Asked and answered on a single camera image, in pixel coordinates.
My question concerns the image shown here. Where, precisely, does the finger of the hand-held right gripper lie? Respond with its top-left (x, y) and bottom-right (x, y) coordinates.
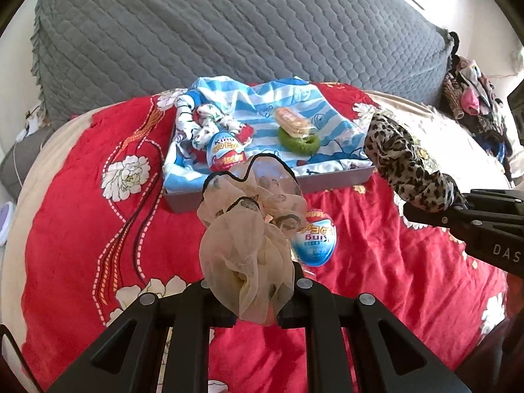
top-left (456, 188), bottom-right (524, 214)
top-left (403, 205), bottom-right (524, 239)

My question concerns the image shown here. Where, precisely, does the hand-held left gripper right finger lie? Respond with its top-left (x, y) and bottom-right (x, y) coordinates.
top-left (276, 263), bottom-right (472, 393)

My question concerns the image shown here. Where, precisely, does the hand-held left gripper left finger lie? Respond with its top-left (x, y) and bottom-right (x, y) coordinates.
top-left (47, 279), bottom-right (239, 393)

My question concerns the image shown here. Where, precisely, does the beige sheer scrunchie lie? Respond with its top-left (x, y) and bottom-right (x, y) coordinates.
top-left (196, 152), bottom-right (306, 327)

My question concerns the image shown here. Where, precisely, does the leopard print scrunchie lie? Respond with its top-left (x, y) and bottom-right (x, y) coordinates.
top-left (364, 110), bottom-right (461, 214)

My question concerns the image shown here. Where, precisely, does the green hair tie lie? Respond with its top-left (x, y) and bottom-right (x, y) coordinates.
top-left (278, 127), bottom-right (321, 156)

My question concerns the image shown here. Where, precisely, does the cherry print scrunchie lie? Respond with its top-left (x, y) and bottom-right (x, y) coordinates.
top-left (190, 104), bottom-right (254, 152)

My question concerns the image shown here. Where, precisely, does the blue white egg toy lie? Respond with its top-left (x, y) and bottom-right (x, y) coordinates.
top-left (290, 210), bottom-right (338, 268)

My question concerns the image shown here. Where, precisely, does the pile of clothes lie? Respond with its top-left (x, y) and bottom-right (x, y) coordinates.
top-left (440, 55), bottom-right (516, 168)

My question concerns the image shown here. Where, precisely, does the red floral blanket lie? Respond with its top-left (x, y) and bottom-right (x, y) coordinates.
top-left (0, 82), bottom-right (524, 393)

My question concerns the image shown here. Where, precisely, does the red blue egg toy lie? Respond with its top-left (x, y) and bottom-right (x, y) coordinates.
top-left (206, 131), bottom-right (247, 173)

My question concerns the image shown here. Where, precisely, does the clear wrapped snack packet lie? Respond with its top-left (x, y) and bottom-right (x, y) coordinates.
top-left (273, 107), bottom-right (316, 138)

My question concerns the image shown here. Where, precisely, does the white purple round object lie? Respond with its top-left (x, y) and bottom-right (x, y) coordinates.
top-left (0, 200), bottom-right (17, 246)

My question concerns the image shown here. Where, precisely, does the blue striped cloth-lined tray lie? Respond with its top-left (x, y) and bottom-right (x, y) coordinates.
top-left (163, 76), bottom-right (375, 193)

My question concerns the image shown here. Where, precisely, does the grey cushion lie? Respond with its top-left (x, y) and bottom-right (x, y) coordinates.
top-left (0, 125), bottom-right (56, 199)

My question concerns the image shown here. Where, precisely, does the grey quilted sofa cover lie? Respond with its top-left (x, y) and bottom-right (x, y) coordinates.
top-left (30, 0), bottom-right (461, 121)

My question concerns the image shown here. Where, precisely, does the white cable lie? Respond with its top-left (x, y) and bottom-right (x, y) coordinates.
top-left (10, 129), bottom-right (29, 197)

